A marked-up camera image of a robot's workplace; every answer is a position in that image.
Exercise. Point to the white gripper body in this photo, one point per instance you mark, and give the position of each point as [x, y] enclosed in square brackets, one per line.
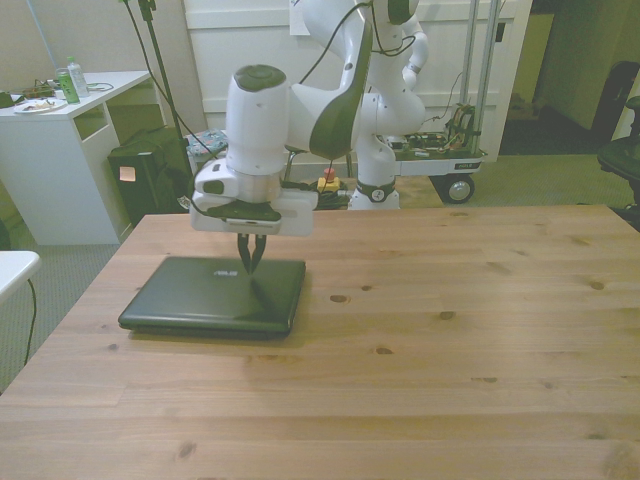
[300, 215]

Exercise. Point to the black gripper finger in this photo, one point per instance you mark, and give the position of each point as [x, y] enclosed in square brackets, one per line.
[259, 247]
[244, 247]

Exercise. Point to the black Asus laptop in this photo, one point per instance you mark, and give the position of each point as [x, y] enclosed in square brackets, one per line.
[210, 300]

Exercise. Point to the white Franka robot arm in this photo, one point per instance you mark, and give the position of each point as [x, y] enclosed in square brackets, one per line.
[260, 135]

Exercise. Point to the yellow emergency stop button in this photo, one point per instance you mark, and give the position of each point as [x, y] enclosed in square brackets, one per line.
[329, 182]

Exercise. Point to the black computer tower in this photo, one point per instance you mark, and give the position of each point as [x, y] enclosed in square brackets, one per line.
[150, 195]

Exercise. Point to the floral fabric bag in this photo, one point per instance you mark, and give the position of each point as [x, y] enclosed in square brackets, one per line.
[205, 142]

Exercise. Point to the metal wheeled cart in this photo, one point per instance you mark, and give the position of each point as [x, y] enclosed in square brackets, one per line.
[440, 167]

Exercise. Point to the white paper sheet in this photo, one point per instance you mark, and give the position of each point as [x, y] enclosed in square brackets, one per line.
[297, 22]

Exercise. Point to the white desk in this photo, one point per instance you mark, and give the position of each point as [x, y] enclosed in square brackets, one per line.
[50, 165]

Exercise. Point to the black tripod stand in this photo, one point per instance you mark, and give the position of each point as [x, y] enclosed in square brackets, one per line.
[155, 45]

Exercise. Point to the white rounded table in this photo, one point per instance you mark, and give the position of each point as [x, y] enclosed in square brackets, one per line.
[15, 270]

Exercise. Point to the clear plastic bottle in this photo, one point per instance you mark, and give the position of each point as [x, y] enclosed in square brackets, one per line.
[79, 80]

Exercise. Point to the green drink can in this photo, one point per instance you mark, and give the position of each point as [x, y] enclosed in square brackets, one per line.
[67, 90]

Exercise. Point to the white plate with food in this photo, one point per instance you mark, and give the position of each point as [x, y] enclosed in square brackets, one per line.
[40, 106]

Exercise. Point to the black office chair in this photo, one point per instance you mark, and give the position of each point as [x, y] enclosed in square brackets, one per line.
[620, 155]

